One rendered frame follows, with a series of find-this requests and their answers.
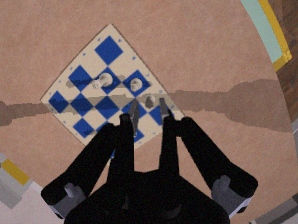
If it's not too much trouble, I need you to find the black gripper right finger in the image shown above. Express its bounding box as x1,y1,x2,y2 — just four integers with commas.
155,97,258,219

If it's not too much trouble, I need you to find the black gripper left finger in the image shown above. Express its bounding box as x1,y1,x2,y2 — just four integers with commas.
41,100,140,220

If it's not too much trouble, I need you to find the blue and cream chessboard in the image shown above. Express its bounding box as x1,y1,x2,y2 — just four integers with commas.
41,23,184,150

